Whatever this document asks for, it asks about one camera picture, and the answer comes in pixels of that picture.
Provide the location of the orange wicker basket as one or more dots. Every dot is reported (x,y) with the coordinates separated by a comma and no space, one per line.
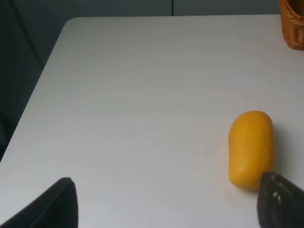
(292,21)

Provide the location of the yellow mango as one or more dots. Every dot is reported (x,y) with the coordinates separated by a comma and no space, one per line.
(252,149)

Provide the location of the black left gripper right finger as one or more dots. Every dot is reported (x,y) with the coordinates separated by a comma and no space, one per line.
(280,202)

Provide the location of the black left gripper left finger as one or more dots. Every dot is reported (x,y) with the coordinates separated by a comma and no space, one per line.
(57,207)

